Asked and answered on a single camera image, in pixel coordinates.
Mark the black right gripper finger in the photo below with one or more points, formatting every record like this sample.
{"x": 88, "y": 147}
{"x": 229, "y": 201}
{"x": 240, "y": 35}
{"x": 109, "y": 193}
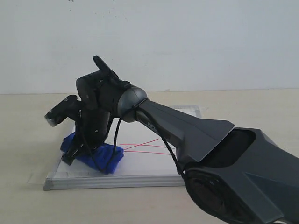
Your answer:
{"x": 69, "y": 156}

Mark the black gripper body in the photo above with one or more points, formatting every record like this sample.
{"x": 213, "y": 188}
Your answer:
{"x": 94, "y": 126}

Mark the blue microfibre cloth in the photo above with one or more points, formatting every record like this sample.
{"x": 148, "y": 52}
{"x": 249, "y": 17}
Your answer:
{"x": 104, "y": 158}

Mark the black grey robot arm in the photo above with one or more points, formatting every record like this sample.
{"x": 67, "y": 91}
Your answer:
{"x": 235, "y": 174}

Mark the clear tape front left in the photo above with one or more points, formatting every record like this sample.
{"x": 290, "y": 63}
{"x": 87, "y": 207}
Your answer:
{"x": 43, "y": 178}

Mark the clear tape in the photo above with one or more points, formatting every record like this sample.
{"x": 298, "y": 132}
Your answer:
{"x": 43, "y": 178}
{"x": 194, "y": 108}

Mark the clear tape back right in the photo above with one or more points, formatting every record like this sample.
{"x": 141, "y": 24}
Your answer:
{"x": 194, "y": 108}

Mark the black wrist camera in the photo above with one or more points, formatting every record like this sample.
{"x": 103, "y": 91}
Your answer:
{"x": 60, "y": 112}

